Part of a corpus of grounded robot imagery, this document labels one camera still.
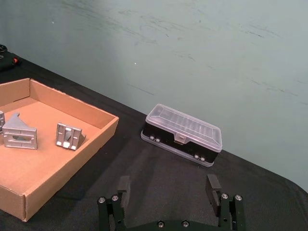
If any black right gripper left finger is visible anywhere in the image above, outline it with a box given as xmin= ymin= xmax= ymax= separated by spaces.
xmin=97 ymin=175 xmax=131 ymax=231

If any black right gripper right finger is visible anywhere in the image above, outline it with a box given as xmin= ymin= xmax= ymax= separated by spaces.
xmin=205 ymin=174 xmax=247 ymax=231

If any black table cloth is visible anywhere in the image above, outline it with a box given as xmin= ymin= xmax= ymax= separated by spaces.
xmin=0 ymin=51 xmax=308 ymax=231

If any clear plastic case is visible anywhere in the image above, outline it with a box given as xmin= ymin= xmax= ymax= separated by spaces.
xmin=141 ymin=103 xmax=222 ymax=168

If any shallow brown cardboard tray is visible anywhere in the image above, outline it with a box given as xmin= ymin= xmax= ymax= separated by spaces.
xmin=0 ymin=77 xmax=120 ymax=222

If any grey metal corner bracket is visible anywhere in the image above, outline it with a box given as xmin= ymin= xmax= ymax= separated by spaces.
xmin=56 ymin=123 xmax=88 ymax=151
xmin=1 ymin=112 xmax=38 ymax=150
xmin=0 ymin=111 xmax=6 ymax=135

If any black corded tool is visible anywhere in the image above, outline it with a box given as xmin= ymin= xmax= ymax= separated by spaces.
xmin=0 ymin=44 xmax=23 ymax=72

